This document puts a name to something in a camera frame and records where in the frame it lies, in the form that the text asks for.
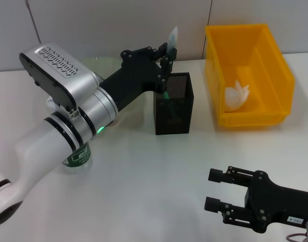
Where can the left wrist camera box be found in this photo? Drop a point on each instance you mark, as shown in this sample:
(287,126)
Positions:
(58,73)

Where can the grey glitter pen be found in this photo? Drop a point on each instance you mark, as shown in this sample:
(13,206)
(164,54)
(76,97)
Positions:
(174,37)

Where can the pale green glass fruit plate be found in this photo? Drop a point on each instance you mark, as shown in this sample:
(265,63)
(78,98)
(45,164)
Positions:
(103,65)

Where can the yellow plastic bin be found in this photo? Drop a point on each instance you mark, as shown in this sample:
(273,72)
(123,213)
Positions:
(247,58)

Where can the clear green-label water bottle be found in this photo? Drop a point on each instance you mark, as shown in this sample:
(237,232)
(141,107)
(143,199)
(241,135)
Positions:
(80,156)

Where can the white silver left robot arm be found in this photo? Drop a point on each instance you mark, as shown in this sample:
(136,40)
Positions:
(43,146)

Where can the black mesh pen holder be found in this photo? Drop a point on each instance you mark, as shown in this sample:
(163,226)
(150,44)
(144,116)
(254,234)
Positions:
(179,118)

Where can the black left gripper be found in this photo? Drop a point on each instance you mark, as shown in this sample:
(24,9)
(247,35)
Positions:
(133,75)

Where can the white paper ball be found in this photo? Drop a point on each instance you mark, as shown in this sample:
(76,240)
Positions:
(234,98)

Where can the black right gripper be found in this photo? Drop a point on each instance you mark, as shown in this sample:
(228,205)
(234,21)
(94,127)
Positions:
(277,201)

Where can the mint green pen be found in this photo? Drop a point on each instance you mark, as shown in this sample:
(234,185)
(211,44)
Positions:
(169,103)

